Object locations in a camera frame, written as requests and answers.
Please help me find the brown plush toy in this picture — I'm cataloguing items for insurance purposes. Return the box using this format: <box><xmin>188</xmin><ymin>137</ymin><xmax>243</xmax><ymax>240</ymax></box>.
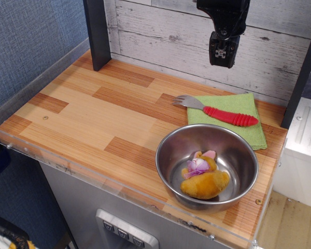
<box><xmin>180</xmin><ymin>150</ymin><xmax>230</xmax><ymax>200</ymax></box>

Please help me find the clear acrylic guard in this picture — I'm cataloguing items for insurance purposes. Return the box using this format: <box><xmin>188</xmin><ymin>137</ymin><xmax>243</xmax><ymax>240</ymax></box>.
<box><xmin>0</xmin><ymin>37</ymin><xmax>286</xmax><ymax>248</ymax></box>

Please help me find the black right post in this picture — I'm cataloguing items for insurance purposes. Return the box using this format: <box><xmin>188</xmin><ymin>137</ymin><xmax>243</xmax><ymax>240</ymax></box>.
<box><xmin>280</xmin><ymin>41</ymin><xmax>311</xmax><ymax>129</ymax></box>

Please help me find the grey control panel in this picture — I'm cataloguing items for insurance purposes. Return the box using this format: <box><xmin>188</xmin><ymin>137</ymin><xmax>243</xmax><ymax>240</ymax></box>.
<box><xmin>95</xmin><ymin>209</ymin><xmax>159</xmax><ymax>248</ymax></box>

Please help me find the stainless steel bowl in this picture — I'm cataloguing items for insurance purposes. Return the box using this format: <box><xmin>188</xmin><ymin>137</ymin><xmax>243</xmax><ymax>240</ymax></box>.
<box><xmin>155</xmin><ymin>124</ymin><xmax>259</xmax><ymax>213</ymax></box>

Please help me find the white aluminium block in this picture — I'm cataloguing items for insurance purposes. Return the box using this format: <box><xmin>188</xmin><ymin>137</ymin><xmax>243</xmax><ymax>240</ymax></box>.
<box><xmin>273</xmin><ymin>98</ymin><xmax>311</xmax><ymax>206</ymax></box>

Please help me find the red handled metal fork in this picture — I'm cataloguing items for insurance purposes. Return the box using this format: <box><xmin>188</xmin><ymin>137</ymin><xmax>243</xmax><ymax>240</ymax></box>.
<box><xmin>172</xmin><ymin>95</ymin><xmax>259</xmax><ymax>127</ymax></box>

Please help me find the black left post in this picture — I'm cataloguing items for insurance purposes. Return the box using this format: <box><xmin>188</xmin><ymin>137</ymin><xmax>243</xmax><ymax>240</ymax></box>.
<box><xmin>83</xmin><ymin>0</ymin><xmax>111</xmax><ymax>71</ymax></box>

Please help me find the green cloth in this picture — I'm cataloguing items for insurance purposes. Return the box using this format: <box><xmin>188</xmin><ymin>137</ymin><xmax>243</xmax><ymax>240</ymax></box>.
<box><xmin>187</xmin><ymin>93</ymin><xmax>267</xmax><ymax>150</ymax></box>

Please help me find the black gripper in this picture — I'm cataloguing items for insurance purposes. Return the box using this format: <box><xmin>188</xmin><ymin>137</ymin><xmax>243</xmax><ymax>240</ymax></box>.
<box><xmin>196</xmin><ymin>0</ymin><xmax>250</xmax><ymax>68</ymax></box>

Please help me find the black post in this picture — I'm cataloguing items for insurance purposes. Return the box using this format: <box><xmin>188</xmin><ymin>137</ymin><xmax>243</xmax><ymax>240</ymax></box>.
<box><xmin>83</xmin><ymin>0</ymin><xmax>111</xmax><ymax>71</ymax></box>
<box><xmin>280</xmin><ymin>41</ymin><xmax>311</xmax><ymax>129</ymax></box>

